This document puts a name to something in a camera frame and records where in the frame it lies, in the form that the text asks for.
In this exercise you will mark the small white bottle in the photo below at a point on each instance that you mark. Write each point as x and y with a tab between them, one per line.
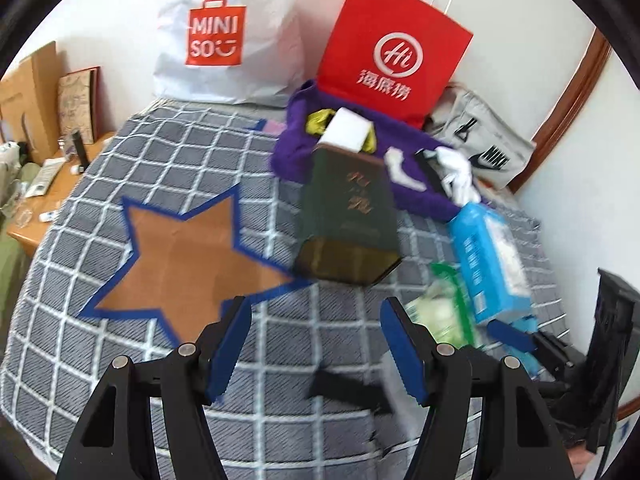
46	216

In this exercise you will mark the black bottle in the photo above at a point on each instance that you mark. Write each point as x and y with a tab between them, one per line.
80	149

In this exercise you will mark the dark tea tin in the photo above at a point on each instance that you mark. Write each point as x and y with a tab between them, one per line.
350	210

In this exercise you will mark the blue tissue pack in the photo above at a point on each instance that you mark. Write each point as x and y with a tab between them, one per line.
480	255

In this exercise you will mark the wooden nightstand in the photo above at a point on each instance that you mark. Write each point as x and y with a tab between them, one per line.
35	225

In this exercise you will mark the wooden headboard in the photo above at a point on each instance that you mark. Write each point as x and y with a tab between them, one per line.
30	95

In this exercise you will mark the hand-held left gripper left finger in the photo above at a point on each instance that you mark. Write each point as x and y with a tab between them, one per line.
225	355

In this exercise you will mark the green bedsheet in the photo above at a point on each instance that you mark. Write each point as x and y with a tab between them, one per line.
7	260

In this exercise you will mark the white plastic shopping bag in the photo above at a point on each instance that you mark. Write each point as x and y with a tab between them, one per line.
260	50

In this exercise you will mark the white box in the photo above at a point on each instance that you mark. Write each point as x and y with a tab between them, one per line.
347	127

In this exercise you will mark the grey waist bag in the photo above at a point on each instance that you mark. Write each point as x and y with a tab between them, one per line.
495	135

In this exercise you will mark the wooden skirting board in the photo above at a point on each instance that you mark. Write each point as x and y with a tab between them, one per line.
629	409

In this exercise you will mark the patterned book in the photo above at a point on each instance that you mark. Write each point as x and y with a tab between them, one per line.
77	105

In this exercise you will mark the person's right forearm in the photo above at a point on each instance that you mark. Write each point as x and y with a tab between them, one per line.
582	464

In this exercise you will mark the black spotted white cloth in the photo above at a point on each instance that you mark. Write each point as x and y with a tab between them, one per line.
10	160

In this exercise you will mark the purple cloth basket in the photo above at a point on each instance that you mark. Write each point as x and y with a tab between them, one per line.
295	150

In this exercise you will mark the grey checked star blanket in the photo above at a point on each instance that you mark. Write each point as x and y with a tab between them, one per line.
125	360

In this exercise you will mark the wooden door frame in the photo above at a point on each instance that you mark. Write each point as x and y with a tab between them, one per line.
575	105

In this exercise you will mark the white glove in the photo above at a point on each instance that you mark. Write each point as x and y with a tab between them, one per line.
400	170
455	175

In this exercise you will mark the green tissue packet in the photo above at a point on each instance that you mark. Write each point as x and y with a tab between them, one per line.
445	277
440	317

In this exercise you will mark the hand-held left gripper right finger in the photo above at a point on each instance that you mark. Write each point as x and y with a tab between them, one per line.
402	355

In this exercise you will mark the red paper bag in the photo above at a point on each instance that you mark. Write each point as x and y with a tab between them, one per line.
360	35

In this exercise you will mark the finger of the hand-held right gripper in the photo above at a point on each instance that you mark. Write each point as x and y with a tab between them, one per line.
529	324
510	336

